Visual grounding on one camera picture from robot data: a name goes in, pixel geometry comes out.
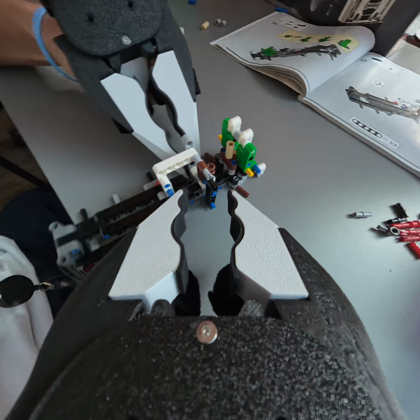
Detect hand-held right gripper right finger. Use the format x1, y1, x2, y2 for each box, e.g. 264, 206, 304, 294
227, 190, 310, 310

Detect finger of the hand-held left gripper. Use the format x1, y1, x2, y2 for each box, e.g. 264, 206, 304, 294
150, 49, 201, 155
100, 72, 182, 159

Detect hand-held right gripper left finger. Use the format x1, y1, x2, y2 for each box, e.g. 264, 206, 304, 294
108, 189, 191, 310

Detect lego technic model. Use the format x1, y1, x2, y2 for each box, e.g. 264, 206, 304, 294
49, 115, 267, 276

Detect person's left forearm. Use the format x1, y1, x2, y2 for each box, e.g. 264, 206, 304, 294
0, 0, 77, 82

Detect pile of red lego pins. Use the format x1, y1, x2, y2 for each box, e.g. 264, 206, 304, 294
371, 214, 420, 260

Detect open lego instruction booklet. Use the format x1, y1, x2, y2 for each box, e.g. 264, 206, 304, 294
210, 11, 420, 178

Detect blue wristband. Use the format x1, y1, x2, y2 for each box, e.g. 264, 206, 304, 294
32, 6, 79, 82

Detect person's dark pants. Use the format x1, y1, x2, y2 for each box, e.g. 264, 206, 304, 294
0, 186, 77, 263

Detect black round key tag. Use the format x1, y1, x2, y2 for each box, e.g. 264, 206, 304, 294
0, 274, 72, 309

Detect person's white shirt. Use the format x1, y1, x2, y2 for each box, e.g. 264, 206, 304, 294
0, 234, 56, 420

